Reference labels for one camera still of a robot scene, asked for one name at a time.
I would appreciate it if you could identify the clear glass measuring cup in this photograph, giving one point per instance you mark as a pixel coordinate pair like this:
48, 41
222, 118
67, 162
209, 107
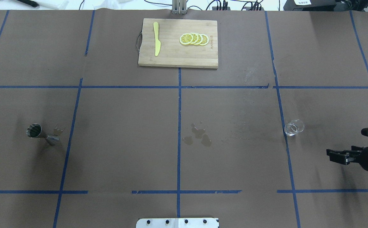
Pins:
294, 127

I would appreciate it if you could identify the steel double jigger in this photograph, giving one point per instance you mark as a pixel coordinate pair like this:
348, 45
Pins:
36, 131

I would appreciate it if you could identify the black computer box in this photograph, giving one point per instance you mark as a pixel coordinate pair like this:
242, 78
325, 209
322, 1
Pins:
309, 5

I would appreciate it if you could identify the lemon slice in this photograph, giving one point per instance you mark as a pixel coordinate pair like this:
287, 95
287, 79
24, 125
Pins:
199, 39
186, 39
205, 40
195, 38

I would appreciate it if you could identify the bamboo cutting board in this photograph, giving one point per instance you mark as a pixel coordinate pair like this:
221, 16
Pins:
172, 53

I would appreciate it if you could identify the yellow plastic knife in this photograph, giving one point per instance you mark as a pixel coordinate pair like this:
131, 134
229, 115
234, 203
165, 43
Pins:
156, 37

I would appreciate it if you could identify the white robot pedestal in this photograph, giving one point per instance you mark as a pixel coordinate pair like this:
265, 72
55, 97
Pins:
178, 223

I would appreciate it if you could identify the aluminium frame post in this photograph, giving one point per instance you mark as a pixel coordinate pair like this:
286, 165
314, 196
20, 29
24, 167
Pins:
179, 7

